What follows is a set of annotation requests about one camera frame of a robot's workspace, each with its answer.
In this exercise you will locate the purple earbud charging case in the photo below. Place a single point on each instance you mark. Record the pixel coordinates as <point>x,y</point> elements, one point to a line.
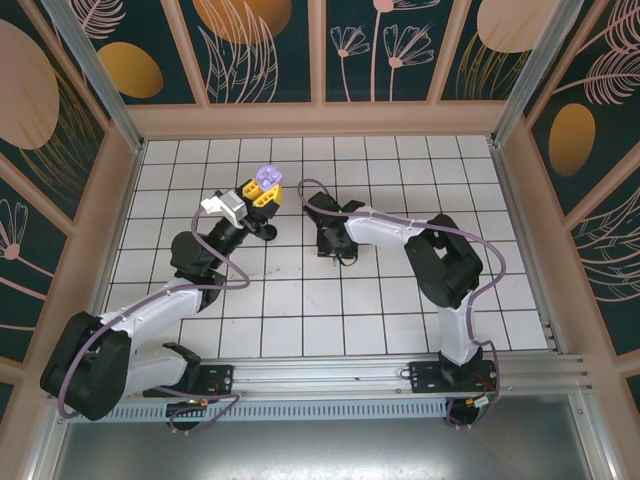
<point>269,175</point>

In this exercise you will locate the black earbud charging case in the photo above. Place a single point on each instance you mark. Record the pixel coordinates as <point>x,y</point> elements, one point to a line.
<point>273,234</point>

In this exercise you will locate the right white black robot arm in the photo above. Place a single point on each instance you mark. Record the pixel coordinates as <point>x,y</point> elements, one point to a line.
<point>380,227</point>

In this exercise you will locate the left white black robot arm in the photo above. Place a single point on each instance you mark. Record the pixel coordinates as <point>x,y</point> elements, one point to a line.
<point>160,307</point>

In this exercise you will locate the grey metal sheet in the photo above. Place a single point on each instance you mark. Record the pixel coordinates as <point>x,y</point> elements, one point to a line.
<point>325,450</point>

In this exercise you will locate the green circuit board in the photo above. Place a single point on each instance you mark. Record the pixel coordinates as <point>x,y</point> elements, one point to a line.
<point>484,401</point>

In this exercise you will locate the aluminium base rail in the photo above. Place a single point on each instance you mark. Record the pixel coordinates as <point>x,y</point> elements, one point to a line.
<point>325,372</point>

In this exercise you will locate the aluminium frame post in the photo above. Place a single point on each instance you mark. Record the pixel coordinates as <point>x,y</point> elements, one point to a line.
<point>530,70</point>
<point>100,85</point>

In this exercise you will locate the aluminium side rail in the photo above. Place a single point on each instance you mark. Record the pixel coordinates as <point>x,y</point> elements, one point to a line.
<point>527,250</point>

